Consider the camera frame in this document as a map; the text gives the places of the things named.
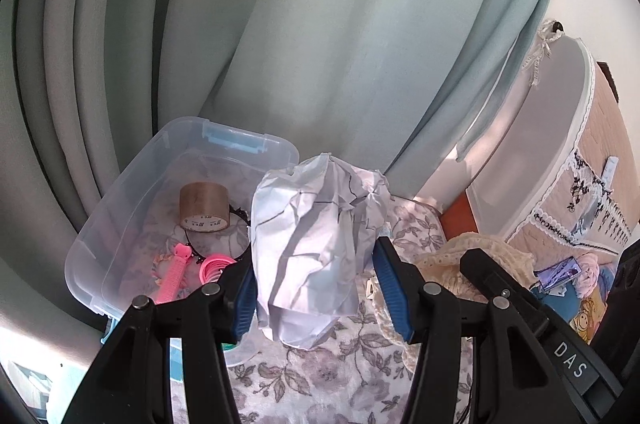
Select brown tape roll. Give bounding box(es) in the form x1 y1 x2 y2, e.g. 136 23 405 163
179 181 231 232

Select blue cartoon bag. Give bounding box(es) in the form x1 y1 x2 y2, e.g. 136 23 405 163
530 284 608 345

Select pale green curtain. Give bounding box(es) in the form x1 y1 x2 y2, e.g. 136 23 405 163
0 0 573 255

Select purple photo card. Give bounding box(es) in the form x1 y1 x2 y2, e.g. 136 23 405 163
532 254 583 292

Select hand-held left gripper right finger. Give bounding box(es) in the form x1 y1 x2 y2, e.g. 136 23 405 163
372 237 556 424

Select translucent plastic cup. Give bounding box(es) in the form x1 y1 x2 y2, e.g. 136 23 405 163
220 336 263 367

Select white cabinet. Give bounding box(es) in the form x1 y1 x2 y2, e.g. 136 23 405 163
415 37 596 240

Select black studded headband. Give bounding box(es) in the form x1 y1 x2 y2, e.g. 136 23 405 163
182 204 253 265

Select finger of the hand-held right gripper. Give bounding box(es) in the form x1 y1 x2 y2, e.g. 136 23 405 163
460 249 626 424

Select clear plastic storage container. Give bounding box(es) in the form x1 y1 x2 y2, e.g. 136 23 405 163
65 115 301 345

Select pale blue box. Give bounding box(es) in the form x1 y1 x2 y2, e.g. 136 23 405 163
7 349 108 424

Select pink knitted item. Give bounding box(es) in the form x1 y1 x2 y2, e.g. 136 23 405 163
575 251 616 300

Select orange wooden board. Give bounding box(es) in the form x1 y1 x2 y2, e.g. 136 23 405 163
442 189 483 245

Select cream lace cloth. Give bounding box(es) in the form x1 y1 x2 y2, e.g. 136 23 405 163
372 234 536 375

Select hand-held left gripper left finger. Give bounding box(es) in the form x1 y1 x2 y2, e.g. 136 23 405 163
62 254 258 424

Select pastel scrunchie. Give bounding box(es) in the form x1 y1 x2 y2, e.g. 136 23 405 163
150 251 173 287

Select pink plastic rings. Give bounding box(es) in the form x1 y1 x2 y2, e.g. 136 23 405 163
199 254 238 285

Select pink hair roller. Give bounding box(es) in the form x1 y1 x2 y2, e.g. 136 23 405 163
154 243 193 305

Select white paper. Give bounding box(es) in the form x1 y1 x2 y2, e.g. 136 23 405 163
250 153 391 350

